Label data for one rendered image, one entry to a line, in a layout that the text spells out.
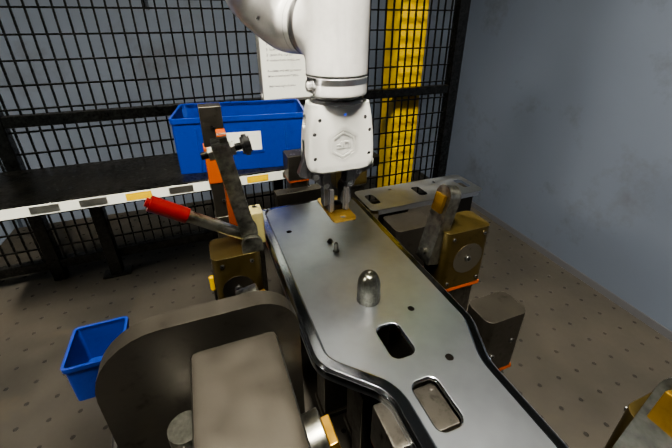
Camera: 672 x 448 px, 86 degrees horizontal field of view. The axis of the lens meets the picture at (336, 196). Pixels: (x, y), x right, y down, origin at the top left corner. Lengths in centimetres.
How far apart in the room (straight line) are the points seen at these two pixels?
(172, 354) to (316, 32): 37
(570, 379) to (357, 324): 56
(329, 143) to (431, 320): 27
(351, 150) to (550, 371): 65
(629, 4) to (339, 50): 187
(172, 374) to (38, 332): 87
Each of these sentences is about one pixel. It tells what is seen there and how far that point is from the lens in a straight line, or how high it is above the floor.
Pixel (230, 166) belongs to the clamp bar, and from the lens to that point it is 49.
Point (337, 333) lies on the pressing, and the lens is 49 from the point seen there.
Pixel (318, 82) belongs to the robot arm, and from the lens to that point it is 48.
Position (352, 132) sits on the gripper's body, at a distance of 51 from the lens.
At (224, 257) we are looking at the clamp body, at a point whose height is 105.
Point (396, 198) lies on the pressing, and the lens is 80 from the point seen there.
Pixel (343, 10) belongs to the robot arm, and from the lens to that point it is 47.
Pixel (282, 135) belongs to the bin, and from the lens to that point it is 87.
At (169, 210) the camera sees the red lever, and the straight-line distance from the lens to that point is 52.
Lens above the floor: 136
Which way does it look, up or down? 26 degrees down
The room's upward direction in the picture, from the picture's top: straight up
